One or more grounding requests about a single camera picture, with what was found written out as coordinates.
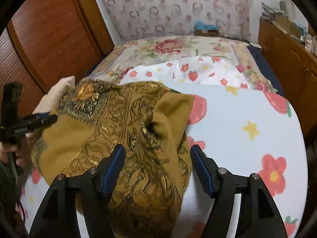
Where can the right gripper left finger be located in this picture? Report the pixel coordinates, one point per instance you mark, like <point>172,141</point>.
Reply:
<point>57,215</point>

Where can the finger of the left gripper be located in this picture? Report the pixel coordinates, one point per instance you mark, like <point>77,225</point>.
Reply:
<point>39,115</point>
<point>27,124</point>

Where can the person's left hand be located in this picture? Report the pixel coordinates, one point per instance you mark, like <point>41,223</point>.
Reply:
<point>20,151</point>

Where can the beige pillow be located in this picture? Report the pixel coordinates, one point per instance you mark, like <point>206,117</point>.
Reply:
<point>48,102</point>

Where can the brown louvered wardrobe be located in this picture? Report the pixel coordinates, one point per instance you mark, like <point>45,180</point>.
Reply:
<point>46,40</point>

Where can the white strawberry print blanket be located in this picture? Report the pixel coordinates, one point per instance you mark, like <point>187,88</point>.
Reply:
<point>244,130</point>

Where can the floral bedspread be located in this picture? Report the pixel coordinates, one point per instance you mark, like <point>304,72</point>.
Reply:
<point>193,59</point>

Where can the pink circle pattern curtain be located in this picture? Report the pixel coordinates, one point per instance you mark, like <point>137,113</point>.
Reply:
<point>137,19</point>

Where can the wooden sideboard cabinet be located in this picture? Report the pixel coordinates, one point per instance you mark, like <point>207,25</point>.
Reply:
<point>295,69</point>

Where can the navy blue bed sheet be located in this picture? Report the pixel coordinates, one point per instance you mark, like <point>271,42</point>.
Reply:
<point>265,69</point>

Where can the cardboard box with blue cloth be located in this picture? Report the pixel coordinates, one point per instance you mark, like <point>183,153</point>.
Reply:
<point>202,29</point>

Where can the cardboard box on sideboard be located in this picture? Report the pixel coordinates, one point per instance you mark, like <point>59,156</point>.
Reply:
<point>287,26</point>

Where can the stack of folded papers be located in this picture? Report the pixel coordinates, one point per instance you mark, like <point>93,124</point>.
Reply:
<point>271,13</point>

